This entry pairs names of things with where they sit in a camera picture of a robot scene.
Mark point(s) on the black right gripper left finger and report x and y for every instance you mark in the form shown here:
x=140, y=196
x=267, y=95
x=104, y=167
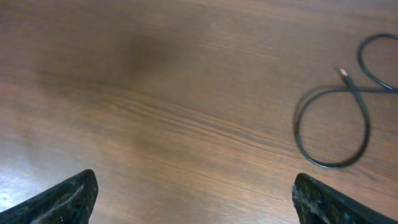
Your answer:
x=71, y=202

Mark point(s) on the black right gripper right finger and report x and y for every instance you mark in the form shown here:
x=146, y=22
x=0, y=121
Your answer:
x=316, y=202

